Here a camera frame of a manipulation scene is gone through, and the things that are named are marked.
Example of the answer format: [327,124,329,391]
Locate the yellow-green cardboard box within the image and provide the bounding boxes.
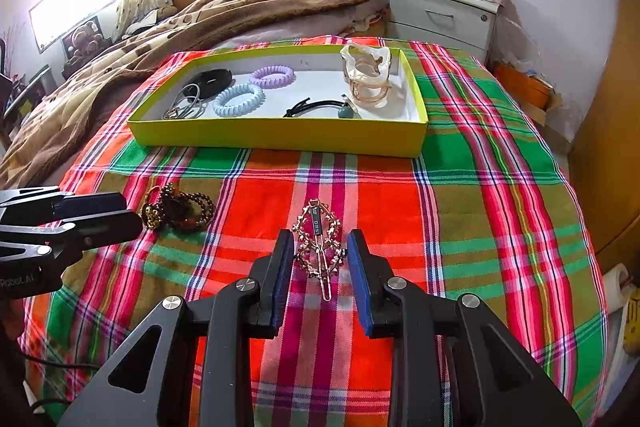
[126,44,429,158]

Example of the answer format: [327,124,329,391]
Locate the black cable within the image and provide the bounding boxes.
[22,354,101,408]

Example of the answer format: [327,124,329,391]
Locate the black hair tie teal ball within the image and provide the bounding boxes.
[283,94,362,120]

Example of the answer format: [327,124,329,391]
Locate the grey nightstand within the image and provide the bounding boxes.
[385,0,501,62]

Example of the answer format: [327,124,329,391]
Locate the paper towel roll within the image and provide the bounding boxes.
[602,263,632,310]

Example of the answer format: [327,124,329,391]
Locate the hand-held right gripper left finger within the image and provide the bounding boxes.
[57,229,296,427]

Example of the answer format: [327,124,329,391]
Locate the pink hair claw clip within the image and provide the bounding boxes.
[340,44,392,110]

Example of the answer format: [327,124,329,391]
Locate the wooden door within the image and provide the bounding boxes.
[570,0,640,258]

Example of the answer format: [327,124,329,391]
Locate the brown patterned blanket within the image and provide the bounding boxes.
[0,0,391,190]

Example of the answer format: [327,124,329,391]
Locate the light blue spiral hair tie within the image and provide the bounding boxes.
[213,83,265,116]

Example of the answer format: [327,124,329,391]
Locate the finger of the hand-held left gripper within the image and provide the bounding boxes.
[0,186,126,228]
[0,211,143,260]

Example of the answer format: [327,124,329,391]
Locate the orange box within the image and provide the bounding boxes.
[492,64,553,110]

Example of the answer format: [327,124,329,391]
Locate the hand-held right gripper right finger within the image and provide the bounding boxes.
[347,229,583,427]

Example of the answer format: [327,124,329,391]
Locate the grey cord hair tie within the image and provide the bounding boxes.
[162,83,207,121]

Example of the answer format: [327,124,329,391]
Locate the black hair band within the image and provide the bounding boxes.
[187,68,233,94]

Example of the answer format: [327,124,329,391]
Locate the purple spiral hair tie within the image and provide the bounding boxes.
[249,65,296,88]

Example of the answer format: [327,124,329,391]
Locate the gold hair clip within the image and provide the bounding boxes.
[292,199,346,303]

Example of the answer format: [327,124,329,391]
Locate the window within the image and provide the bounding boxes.
[29,0,123,54]

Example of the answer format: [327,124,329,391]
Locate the brown teddy bear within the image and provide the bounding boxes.
[62,21,103,62]

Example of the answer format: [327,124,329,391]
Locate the plaid bed cloth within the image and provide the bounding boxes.
[17,36,608,427]

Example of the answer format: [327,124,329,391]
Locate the cluttered grey shelf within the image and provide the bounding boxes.
[0,64,56,142]

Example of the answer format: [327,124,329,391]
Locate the brown beaded bracelet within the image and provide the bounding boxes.
[141,183,215,232]

